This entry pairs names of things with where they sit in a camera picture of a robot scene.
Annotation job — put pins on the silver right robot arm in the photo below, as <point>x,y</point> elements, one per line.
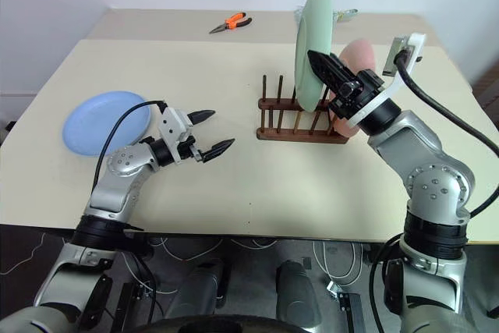
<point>432,177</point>

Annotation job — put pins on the wooden dish rack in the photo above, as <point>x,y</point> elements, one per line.
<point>288,133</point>

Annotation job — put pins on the dark grey rounded shape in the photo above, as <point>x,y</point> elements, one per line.
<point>296,294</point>
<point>202,290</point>

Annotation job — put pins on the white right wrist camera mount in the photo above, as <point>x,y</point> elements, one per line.
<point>415,42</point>

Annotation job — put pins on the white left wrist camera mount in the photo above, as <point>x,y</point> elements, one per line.
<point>171,122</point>

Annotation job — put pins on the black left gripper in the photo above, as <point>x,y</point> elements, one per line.
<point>188,149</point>

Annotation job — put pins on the pink plate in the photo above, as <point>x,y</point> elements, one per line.
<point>360,56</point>

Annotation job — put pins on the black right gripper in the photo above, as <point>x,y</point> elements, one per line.
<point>358,93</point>

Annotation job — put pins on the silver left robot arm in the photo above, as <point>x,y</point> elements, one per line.
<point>117,188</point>

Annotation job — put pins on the metal tool with yellow part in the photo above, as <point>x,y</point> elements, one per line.
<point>348,13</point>

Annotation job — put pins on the green plate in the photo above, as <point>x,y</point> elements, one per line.
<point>312,25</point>

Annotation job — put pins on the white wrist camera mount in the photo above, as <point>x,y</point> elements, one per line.
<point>171,122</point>
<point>415,42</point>

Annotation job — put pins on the black box under table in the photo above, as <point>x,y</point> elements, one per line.
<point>352,311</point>

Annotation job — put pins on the blue plate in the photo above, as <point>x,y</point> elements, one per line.
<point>101,122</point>

